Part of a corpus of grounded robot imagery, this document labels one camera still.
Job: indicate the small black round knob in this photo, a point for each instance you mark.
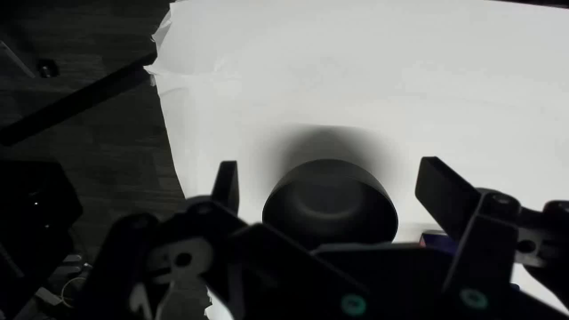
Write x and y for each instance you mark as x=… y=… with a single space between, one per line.
x=46 y=69

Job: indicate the black bowl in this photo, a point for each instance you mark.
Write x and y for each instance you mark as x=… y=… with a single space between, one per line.
x=329 y=204

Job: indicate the black bar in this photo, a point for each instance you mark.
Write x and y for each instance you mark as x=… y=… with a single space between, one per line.
x=75 y=102

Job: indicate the black box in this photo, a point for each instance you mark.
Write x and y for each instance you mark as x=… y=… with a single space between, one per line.
x=31 y=222

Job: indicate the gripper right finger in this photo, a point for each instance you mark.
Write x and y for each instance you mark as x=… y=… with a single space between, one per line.
x=484 y=240

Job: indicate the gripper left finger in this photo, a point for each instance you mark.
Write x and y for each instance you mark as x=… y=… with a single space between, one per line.
x=266 y=258

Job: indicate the white paper sheet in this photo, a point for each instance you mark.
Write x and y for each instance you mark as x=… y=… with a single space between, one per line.
x=355 y=66

